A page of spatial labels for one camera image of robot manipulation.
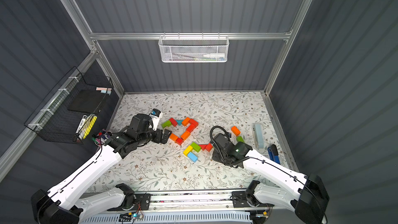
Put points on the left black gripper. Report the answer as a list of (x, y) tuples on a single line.
[(160, 135)]

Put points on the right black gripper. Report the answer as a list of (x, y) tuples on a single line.
[(218, 144)]

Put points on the green block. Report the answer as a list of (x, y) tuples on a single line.
[(196, 147), (167, 124), (240, 139)]

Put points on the small red block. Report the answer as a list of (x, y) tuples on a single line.
[(179, 141)]

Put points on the orange rectangular block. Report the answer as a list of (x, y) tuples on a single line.
[(186, 121)]

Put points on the light blue block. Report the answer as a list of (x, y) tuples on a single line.
[(192, 157)]

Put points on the yellow block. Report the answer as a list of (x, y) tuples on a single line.
[(188, 150)]

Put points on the red rectangular block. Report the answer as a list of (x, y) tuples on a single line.
[(193, 122), (191, 128)]

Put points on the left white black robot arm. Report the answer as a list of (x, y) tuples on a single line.
[(137, 134)]

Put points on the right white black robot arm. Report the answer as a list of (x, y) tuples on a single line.
[(279, 180)]

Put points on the light blue eraser box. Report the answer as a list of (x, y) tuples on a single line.
[(258, 136)]

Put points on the blue stapler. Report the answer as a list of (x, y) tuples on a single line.
[(273, 153)]

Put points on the pink pen cup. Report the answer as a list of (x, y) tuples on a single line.
[(101, 137)]

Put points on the yellow highlighter pack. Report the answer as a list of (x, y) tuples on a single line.
[(88, 125)]

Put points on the white marker in basket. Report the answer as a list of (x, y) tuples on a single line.
[(215, 57)]

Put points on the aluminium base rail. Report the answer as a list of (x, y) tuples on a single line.
[(192, 199)]

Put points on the white wire mesh basket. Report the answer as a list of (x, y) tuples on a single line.
[(191, 50)]

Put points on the black wire mesh basket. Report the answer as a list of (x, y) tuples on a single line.
[(63, 116)]

